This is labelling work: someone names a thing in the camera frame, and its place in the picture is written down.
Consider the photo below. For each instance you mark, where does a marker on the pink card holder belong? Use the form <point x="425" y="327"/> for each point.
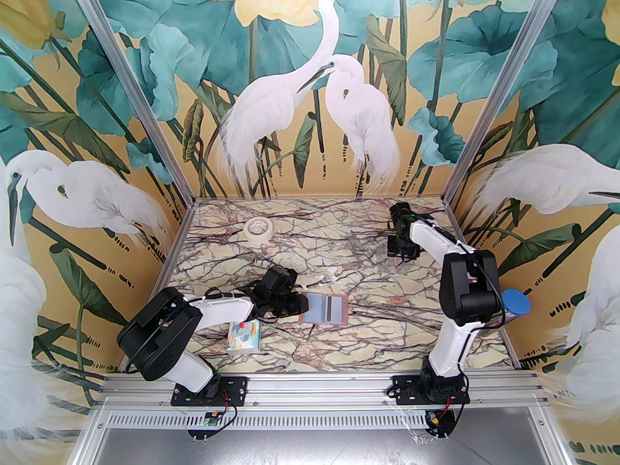
<point x="315" y="308"/>

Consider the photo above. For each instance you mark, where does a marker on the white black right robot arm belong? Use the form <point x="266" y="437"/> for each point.
<point x="472" y="284"/>

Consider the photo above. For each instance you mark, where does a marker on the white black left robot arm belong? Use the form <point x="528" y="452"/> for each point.
<point x="160" y="332"/>

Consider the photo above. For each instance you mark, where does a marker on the cartoon print tissue pack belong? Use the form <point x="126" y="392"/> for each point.
<point x="244" y="337"/>

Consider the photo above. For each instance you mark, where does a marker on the cream masking tape roll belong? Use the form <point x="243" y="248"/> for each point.
<point x="258" y="240"/>

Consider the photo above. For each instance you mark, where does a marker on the vented aluminium strip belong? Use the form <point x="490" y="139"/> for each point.
<point x="315" y="420"/>

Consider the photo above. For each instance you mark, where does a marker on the blue lidded clear tube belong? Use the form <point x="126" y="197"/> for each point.
<point x="516" y="302"/>

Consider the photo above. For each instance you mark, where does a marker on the grey sheet metal panel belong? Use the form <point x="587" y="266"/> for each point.
<point x="315" y="448"/>

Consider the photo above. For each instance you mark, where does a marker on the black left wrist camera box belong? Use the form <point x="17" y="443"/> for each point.
<point x="280" y="281"/>

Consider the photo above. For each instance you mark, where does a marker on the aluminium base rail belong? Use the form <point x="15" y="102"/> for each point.
<point x="315" y="390"/>

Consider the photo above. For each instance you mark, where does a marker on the short aluminium table edge rail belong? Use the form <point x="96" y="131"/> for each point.
<point x="319" y="198"/>

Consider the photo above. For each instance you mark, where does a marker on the aluminium frame post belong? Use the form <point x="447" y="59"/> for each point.
<point x="502" y="85"/>
<point x="133" y="85"/>

